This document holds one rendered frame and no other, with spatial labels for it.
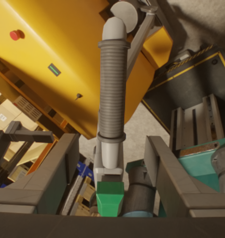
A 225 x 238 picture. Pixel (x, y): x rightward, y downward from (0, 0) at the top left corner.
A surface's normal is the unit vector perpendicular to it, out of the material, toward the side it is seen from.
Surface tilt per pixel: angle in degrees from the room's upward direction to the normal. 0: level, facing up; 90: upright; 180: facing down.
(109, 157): 25
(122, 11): 0
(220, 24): 0
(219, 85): 0
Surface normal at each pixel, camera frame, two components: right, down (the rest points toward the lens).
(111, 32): -0.26, 0.34
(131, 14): -0.29, 0.68
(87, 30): 0.61, -0.11
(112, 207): -0.01, 0.71
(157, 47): 0.00, 0.51
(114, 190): 0.03, -0.70
